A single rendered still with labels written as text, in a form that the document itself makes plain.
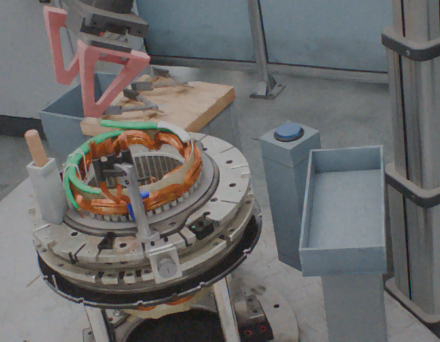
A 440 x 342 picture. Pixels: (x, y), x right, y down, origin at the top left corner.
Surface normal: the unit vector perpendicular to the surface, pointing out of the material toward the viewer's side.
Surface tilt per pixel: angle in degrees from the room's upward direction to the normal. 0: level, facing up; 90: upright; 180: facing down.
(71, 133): 90
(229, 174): 0
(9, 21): 90
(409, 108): 90
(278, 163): 90
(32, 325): 0
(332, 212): 0
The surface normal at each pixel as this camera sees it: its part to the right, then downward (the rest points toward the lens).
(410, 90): -0.89, 0.35
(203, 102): -0.16, -0.84
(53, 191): 0.86, 0.14
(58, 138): -0.53, 0.51
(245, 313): 0.23, 0.48
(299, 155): 0.67, 0.29
